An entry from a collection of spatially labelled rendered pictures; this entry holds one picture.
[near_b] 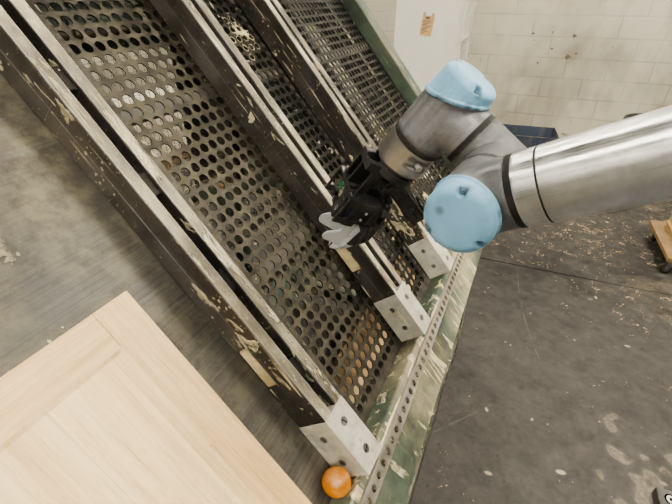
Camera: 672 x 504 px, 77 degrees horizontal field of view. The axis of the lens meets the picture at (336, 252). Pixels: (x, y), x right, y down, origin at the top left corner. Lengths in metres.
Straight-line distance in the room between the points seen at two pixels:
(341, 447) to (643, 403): 1.92
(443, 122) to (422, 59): 3.63
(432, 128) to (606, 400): 2.02
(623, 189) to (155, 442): 0.59
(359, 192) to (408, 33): 3.61
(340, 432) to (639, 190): 0.56
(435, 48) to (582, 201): 3.78
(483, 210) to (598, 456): 1.86
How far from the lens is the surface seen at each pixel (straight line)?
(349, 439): 0.78
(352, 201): 0.61
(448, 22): 4.12
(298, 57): 1.23
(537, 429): 2.18
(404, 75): 1.82
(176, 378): 0.67
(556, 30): 5.48
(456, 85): 0.55
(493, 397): 2.22
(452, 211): 0.42
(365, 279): 1.00
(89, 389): 0.63
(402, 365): 1.00
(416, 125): 0.57
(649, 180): 0.41
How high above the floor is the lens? 1.63
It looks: 32 degrees down
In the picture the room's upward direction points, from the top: straight up
